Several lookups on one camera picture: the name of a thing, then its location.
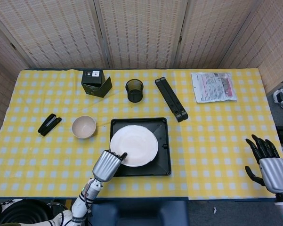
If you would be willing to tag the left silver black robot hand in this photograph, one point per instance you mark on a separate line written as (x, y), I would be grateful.
(106, 166)

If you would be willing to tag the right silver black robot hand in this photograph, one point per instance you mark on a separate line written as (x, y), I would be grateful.
(273, 171)

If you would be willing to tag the white round plate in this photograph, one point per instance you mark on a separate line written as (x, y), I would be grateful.
(134, 146)

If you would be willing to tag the beige bowl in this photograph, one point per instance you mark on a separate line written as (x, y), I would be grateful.
(84, 127)

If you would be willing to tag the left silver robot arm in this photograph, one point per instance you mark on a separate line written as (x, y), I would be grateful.
(84, 200)

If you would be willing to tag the black square plastic tray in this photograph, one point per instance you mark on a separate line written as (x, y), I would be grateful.
(163, 162)

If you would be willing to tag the dark blue chair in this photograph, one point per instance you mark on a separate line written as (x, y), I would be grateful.
(136, 214)

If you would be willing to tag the yellow checked tablecloth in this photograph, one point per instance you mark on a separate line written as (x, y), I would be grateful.
(214, 141)
(49, 99)

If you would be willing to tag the small white paper scrap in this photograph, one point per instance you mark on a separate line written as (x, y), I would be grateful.
(215, 210)

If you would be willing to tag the black stapler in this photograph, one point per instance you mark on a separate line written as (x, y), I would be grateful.
(49, 124)

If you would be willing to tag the white power adapter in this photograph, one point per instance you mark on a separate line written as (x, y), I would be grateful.
(279, 96)

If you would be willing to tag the black mesh pen cup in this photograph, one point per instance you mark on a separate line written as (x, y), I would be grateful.
(134, 93)

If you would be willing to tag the dark green cardboard box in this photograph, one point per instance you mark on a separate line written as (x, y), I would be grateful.
(94, 84)

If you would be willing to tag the black folded stand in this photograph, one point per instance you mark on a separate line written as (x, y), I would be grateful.
(170, 99)

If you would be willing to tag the black ribbed round stool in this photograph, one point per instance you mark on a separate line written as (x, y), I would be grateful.
(26, 214)

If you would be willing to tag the clear plastic package bag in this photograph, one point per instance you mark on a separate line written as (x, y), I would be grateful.
(212, 88)

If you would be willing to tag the woven folding screen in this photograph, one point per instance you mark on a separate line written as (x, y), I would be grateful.
(141, 33)

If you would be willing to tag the chrome stool frame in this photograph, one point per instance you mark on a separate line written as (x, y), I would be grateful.
(59, 207)

